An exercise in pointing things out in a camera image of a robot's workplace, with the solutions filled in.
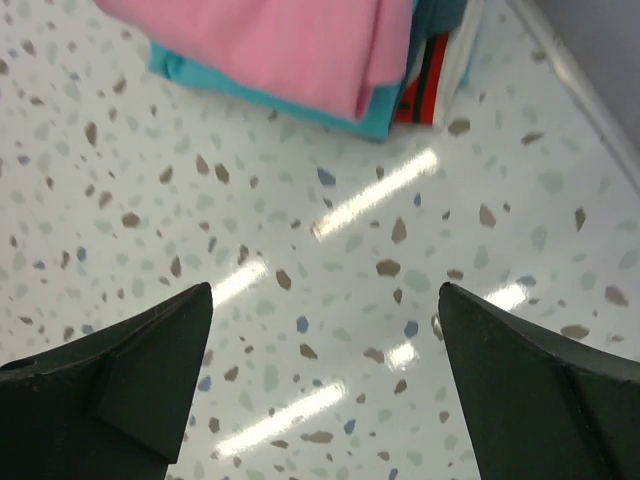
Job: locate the pink t shirt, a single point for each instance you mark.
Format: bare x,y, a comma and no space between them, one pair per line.
325,55

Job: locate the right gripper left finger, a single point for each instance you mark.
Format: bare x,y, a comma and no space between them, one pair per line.
111,405

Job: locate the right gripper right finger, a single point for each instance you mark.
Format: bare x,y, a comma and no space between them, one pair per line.
538,405

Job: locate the red printed folded t shirt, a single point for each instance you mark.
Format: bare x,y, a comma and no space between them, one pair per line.
419,100

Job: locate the white folded t shirt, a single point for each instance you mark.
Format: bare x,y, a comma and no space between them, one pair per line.
456,58

